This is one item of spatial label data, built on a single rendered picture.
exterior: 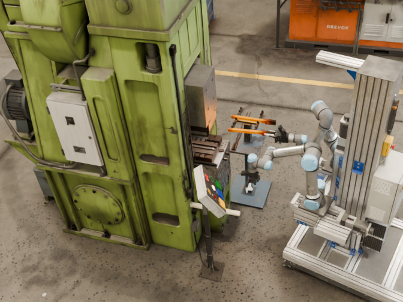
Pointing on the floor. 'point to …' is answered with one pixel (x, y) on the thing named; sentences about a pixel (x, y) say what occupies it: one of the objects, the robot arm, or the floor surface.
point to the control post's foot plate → (211, 271)
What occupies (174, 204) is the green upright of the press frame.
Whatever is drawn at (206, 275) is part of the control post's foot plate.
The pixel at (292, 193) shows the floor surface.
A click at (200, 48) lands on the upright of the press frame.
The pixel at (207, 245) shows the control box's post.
